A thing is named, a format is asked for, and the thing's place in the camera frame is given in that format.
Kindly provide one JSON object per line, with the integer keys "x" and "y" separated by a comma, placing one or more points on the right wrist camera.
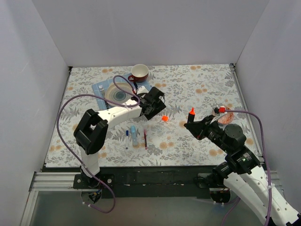
{"x": 218, "y": 111}

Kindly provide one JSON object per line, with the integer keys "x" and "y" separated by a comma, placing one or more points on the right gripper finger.
{"x": 198, "y": 133}
{"x": 195, "y": 126}

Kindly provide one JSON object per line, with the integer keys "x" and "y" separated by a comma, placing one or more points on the orange black highlighter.
{"x": 191, "y": 116}

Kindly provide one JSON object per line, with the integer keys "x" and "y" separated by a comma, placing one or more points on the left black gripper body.
{"x": 154, "y": 103}

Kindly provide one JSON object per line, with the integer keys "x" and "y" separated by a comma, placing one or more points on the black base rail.
{"x": 149, "y": 181}

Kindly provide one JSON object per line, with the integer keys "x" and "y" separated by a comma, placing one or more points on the light blue highlighter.
{"x": 134, "y": 140}

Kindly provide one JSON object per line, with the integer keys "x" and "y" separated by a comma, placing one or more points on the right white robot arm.
{"x": 243, "y": 174}

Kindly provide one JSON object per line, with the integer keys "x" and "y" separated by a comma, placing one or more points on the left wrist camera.
{"x": 140, "y": 91}

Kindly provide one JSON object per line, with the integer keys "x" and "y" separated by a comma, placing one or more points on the beige striped plate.
{"x": 116, "y": 95}

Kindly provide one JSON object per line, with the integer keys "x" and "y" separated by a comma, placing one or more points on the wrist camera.
{"x": 140, "y": 91}
{"x": 218, "y": 111}

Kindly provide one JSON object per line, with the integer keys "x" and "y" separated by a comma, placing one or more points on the floral tablecloth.
{"x": 169, "y": 142}

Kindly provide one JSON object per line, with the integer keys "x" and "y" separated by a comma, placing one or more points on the black handled fork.
{"x": 102, "y": 90}

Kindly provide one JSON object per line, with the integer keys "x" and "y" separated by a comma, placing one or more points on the pink pen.
{"x": 145, "y": 141}

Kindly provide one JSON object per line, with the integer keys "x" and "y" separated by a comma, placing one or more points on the red and white cup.
{"x": 139, "y": 73}

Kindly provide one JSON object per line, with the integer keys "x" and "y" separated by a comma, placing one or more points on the blue tiled placemat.
{"x": 105, "y": 105}

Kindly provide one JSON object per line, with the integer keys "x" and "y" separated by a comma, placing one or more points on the red patterned bowl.
{"x": 227, "y": 119}

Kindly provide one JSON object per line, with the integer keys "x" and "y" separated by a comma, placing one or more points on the orange highlighter cap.
{"x": 165, "y": 118}

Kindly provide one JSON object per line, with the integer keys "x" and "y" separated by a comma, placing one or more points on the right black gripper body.
{"x": 201, "y": 128}

